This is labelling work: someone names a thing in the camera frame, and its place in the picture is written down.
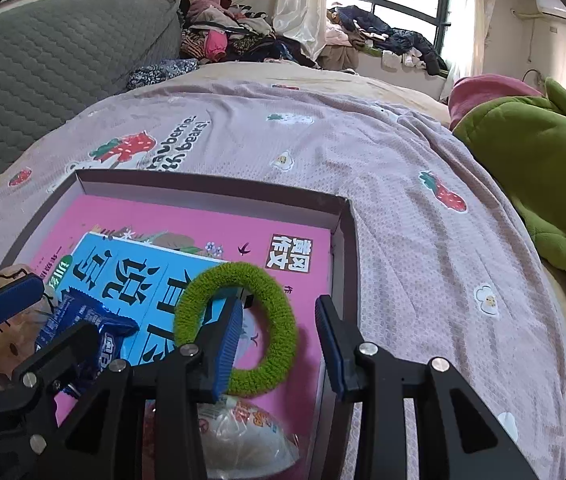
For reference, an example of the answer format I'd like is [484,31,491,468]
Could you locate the pile of mixed clothes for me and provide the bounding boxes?
[180,0,324,66]

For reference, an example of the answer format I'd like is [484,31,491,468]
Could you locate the dark clothes on windowsill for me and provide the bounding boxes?
[325,5,448,76]

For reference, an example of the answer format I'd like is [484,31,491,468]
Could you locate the printed lilac bed sheet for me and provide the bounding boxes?
[0,80,566,480]

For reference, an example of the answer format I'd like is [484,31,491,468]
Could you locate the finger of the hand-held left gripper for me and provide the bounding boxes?
[0,274,46,333]
[10,320,102,397]

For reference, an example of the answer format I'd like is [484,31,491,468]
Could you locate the green fuzzy hair ring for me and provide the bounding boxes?
[173,261,298,395]

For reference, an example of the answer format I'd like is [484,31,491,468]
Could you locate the grey quilted headboard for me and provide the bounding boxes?
[0,0,184,211]

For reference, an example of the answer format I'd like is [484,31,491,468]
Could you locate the white sheer curtain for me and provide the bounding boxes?
[440,0,498,101]

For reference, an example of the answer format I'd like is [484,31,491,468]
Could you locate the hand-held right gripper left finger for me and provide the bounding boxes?
[63,296,244,480]

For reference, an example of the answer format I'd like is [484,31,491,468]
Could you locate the cream satin curtain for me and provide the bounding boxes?
[273,0,328,61]

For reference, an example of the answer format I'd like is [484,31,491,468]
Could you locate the small dark blue cookie packet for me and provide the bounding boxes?
[35,287,141,396]

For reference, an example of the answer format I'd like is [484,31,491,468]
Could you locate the grey cardboard box tray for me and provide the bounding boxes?
[0,169,361,480]

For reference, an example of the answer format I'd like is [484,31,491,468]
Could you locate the beige drawstring pouch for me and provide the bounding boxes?
[0,264,66,381]

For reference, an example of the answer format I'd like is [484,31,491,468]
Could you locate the green fleece blanket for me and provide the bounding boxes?
[453,77,566,361]

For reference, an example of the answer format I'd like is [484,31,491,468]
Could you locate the pink blue book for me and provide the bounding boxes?
[28,195,336,480]

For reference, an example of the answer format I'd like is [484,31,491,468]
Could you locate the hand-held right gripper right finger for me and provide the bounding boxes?
[314,295,538,480]

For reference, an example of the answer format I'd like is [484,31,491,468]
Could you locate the red white toy egg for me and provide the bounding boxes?
[143,394,301,480]

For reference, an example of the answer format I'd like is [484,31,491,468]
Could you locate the pink blanket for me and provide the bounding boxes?
[448,74,544,131]

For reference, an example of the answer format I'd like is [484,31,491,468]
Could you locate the blue patterned cloth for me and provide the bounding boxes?
[128,58,198,90]

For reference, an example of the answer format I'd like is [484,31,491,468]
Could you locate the white air conditioner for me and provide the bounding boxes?
[535,0,566,23]

